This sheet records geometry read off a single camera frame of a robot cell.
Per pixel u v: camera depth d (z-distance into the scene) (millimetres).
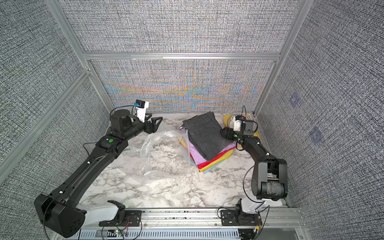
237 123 836
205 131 870
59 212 370
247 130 716
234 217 730
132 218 733
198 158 794
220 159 841
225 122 1140
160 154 974
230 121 1128
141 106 596
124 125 538
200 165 799
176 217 748
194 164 900
